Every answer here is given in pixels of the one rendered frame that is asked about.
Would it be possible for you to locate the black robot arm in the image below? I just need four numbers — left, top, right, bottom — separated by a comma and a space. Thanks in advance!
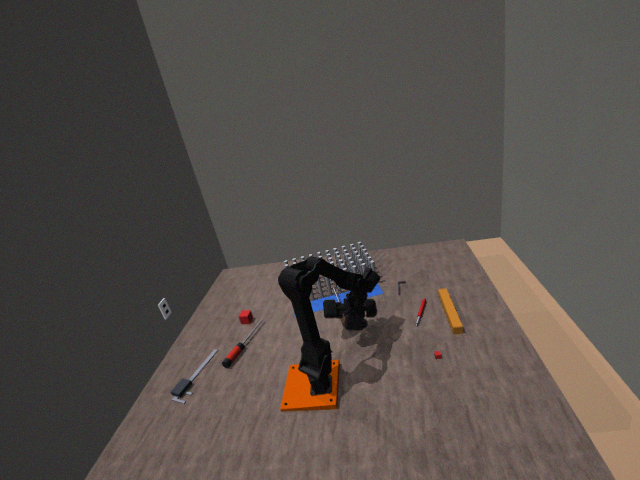
278, 257, 380, 396

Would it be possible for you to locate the orange flat bar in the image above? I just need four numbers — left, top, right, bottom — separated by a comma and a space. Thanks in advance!
439, 288, 463, 334

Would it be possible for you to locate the blue flat strip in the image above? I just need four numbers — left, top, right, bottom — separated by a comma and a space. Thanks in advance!
310, 284, 384, 312

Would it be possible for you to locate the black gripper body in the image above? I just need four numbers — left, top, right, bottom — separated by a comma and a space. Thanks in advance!
323, 294, 377, 319

